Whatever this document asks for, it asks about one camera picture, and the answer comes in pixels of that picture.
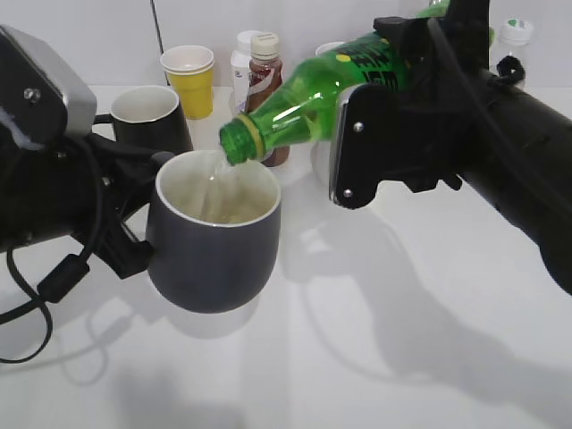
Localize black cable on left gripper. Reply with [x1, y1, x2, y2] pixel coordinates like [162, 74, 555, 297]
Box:
[0, 133, 106, 364]

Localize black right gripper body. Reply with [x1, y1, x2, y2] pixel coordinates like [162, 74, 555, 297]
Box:
[329, 23, 488, 209]

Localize green plastic soda bottle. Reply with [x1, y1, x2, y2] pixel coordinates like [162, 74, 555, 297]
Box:
[218, 0, 496, 165]

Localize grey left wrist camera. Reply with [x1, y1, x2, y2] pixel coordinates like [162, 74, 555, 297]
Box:
[1, 24, 97, 151]

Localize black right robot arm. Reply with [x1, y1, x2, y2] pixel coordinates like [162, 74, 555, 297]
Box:
[329, 1, 571, 290]

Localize white milk bottle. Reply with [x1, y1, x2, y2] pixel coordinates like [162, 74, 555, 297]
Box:
[231, 30, 269, 113]

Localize dark grey ceramic mug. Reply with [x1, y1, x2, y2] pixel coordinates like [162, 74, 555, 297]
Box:
[146, 150, 282, 313]

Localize black cable on wall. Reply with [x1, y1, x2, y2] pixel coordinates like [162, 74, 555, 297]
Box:
[148, 0, 164, 57]

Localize brown coffee drink bottle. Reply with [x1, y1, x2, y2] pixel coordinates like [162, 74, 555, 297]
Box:
[246, 35, 290, 168]

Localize white ceramic mug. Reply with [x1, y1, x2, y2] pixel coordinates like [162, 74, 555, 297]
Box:
[310, 41, 344, 188]

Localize black ceramic mug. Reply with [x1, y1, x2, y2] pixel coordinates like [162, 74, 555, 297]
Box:
[94, 85, 193, 155]

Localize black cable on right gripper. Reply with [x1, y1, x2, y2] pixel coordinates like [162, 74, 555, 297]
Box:
[426, 17, 506, 148]

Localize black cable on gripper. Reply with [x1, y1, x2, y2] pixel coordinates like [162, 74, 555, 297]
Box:
[426, 17, 506, 148]
[0, 133, 106, 364]

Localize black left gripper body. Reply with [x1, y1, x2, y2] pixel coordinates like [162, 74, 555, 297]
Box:
[1, 114, 174, 279]

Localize clear water bottle green label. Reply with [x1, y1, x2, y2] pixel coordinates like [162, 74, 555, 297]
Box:
[490, 18, 534, 74]

